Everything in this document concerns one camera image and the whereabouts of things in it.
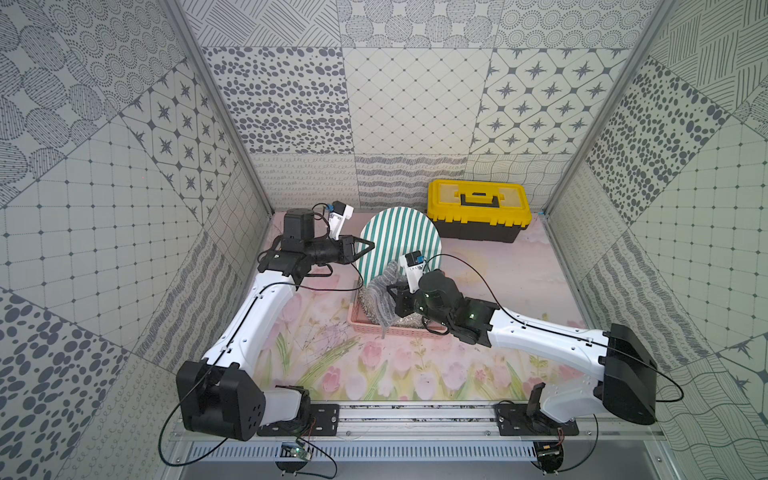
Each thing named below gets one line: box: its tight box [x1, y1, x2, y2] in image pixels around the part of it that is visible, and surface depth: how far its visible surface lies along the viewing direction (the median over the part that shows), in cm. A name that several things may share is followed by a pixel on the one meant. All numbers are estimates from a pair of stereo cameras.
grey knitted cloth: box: [367, 260, 399, 339], surface depth 74 cm
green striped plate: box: [356, 206, 443, 286], surface depth 76 cm
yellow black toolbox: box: [427, 179, 532, 243], surface depth 103 cm
